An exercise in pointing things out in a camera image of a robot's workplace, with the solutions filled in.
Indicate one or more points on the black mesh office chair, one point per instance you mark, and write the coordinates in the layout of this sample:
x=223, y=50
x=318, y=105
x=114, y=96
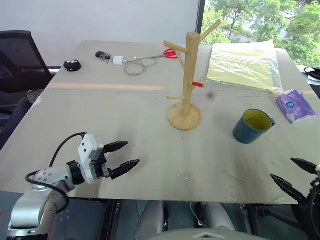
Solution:
x=20, y=57

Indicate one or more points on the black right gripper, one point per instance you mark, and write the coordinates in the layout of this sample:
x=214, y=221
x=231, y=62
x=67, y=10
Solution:
x=312, y=197

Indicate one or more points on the black round device white buttons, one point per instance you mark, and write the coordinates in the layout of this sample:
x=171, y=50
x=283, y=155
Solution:
x=72, y=65

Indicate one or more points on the black window frame post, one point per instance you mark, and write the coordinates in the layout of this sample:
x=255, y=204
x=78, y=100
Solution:
x=200, y=20

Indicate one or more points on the blue mug yellow inside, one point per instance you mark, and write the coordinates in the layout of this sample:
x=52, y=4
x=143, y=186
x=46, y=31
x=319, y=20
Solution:
x=246, y=136

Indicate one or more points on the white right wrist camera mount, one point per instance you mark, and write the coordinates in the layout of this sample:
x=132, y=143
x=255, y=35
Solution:
x=318, y=169

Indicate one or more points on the patterned fabric cushion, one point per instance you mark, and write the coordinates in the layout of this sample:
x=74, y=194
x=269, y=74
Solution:
x=35, y=96

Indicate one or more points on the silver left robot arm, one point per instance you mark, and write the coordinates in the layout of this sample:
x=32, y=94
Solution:
x=30, y=207

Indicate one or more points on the purple tissue pack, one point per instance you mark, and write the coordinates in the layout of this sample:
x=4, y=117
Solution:
x=296, y=106

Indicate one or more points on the grey robot torso cover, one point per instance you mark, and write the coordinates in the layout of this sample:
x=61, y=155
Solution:
x=207, y=235

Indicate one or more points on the black key fob with keys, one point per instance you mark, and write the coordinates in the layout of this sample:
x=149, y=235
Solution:
x=100, y=54

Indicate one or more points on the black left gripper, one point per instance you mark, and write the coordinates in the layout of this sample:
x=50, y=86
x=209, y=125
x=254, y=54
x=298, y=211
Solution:
x=100, y=165

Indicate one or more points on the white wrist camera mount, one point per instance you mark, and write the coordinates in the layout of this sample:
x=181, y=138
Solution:
x=86, y=148
x=318, y=169

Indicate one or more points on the dark chair seat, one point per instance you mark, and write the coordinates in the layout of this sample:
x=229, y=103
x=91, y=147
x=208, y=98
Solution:
x=15, y=117

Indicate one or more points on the black table frame leg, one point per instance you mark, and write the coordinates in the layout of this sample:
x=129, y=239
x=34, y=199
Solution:
x=255, y=220
x=110, y=220

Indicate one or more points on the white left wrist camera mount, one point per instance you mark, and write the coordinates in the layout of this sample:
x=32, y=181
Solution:
x=86, y=148

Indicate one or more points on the wooden mug tree stand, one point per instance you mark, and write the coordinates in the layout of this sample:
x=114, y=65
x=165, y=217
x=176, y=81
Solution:
x=186, y=75

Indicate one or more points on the grey rounded shell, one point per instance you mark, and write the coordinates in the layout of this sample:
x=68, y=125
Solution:
x=150, y=220
x=220, y=216

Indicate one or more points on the white charger adapter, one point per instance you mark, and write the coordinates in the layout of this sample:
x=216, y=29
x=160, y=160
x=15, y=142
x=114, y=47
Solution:
x=118, y=60

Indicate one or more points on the clear bag with green sheet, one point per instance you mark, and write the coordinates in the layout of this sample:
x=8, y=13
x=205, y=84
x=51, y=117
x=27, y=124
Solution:
x=240, y=67

